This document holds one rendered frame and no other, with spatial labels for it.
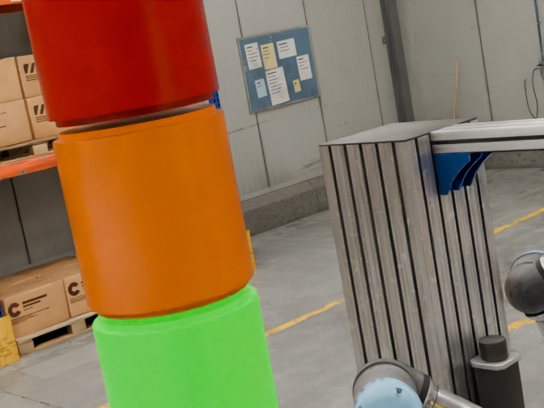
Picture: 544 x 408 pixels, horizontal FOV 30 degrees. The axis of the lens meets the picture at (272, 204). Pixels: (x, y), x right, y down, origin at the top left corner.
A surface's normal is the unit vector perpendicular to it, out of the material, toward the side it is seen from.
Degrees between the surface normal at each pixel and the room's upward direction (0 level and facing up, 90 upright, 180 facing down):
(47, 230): 90
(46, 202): 90
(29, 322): 91
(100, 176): 90
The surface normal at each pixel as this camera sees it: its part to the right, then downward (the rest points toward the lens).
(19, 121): 0.72, -0.03
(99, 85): -0.18, 0.20
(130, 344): -0.43, 0.22
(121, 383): -0.64, 0.24
